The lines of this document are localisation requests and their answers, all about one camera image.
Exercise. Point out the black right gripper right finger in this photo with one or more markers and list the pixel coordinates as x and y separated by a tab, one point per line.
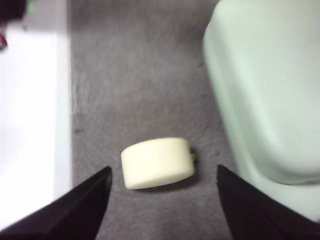
257	215

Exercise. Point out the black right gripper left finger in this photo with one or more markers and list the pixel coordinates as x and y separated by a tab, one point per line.
62	215

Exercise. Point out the smooth white steamed bun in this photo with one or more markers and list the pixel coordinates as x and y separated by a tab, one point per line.
157	162

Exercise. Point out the green breakfast maker base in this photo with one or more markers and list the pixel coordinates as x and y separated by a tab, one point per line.
287	198

